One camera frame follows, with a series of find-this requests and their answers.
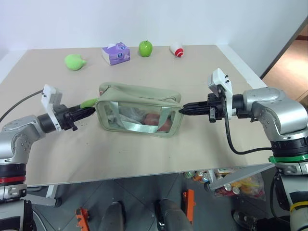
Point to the reddish round item in pouch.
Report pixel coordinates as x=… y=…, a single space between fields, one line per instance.
x=165 y=125
x=151 y=119

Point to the orange clamp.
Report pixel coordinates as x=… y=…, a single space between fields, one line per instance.
x=189 y=204
x=82 y=216

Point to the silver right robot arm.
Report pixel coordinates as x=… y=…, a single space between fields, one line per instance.
x=272 y=108

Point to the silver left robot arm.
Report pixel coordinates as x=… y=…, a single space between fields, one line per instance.
x=16 y=142

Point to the green apple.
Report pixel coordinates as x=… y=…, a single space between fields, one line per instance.
x=145 y=48

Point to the green plush toy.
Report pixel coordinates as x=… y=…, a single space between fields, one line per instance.
x=74 y=62

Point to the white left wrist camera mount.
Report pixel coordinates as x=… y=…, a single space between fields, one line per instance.
x=49 y=96

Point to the purple tissue box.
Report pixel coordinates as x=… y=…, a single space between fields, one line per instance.
x=116 y=54

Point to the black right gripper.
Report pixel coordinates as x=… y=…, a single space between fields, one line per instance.
x=214 y=108

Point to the grey table bracket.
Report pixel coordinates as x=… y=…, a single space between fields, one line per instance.
x=240 y=174

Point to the dark rounded shape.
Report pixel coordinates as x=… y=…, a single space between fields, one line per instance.
x=113 y=216
x=172 y=215

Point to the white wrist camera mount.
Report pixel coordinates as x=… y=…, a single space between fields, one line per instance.
x=220 y=78
x=49 y=96

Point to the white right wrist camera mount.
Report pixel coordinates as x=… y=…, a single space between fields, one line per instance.
x=220 y=78

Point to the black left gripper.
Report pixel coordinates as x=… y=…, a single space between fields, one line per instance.
x=63 y=115

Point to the plastic bag of snacks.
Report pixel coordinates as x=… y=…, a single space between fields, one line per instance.
x=250 y=186

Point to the white table leg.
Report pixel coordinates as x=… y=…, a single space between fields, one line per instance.
x=51 y=195

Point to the green pouch with clear window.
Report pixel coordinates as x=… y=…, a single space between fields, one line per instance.
x=149 y=96

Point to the drink can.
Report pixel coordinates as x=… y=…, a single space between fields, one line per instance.
x=189 y=175
x=201 y=176
x=232 y=189

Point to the white cloth in pouch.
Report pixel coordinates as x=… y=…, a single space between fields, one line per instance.
x=125 y=113

